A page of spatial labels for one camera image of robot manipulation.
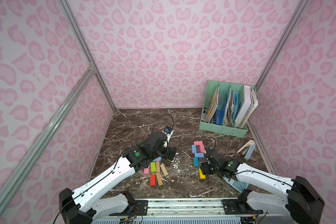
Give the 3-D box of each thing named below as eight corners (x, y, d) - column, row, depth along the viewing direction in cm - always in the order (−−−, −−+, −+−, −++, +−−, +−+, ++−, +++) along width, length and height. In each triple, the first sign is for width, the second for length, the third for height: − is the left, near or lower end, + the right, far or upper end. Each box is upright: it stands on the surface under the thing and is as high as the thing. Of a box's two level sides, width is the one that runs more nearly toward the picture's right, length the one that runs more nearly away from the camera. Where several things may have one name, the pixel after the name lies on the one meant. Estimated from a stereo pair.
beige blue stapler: (246, 162, 91) (248, 159, 88) (236, 153, 95) (238, 150, 92) (259, 149, 97) (262, 146, 94) (249, 141, 101) (251, 138, 98)
